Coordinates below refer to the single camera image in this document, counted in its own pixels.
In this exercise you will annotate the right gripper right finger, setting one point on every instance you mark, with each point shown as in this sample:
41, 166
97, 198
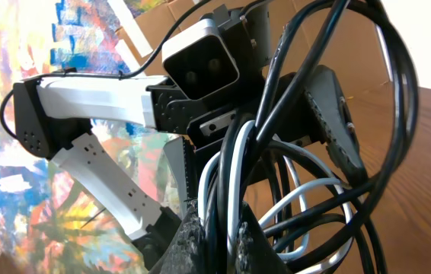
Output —
254, 255

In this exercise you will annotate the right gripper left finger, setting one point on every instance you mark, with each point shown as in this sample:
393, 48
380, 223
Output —
186, 252

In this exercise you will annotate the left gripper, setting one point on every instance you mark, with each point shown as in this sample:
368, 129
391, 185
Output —
246, 33

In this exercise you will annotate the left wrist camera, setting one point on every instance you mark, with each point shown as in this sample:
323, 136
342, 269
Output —
198, 61

